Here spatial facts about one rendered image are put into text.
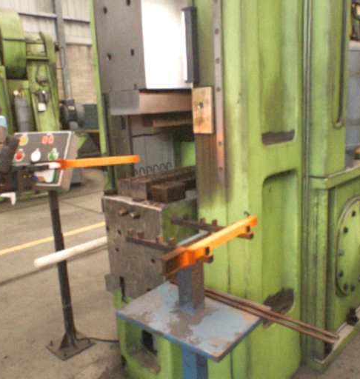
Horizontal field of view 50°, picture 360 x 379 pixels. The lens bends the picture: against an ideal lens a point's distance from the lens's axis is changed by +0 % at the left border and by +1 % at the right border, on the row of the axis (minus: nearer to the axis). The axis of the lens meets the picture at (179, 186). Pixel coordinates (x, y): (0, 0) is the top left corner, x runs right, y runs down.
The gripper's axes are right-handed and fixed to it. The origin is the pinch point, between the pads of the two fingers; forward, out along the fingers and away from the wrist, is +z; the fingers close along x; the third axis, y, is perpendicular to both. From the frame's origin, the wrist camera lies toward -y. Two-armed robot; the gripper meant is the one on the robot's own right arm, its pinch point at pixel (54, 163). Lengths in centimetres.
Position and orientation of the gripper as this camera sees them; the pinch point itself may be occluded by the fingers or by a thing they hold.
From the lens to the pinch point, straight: 131.2
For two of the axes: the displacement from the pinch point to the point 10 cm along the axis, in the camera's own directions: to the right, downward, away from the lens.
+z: 6.9, -1.5, 7.0
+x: 7.2, 0.9, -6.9
